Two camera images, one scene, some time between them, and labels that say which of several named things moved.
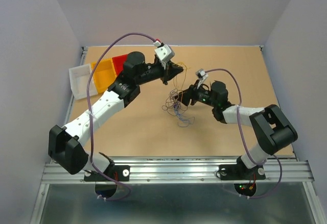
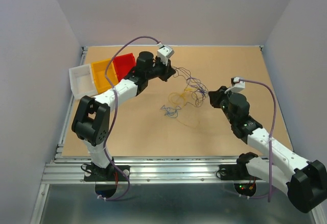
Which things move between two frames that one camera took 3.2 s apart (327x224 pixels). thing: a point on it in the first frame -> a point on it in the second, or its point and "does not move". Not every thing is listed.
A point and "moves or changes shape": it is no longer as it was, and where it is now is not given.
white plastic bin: x=78 y=77 does not move
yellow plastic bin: x=104 y=74 does not move
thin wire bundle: x=172 y=105 moves or changes shape
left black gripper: x=172 y=70 does not move
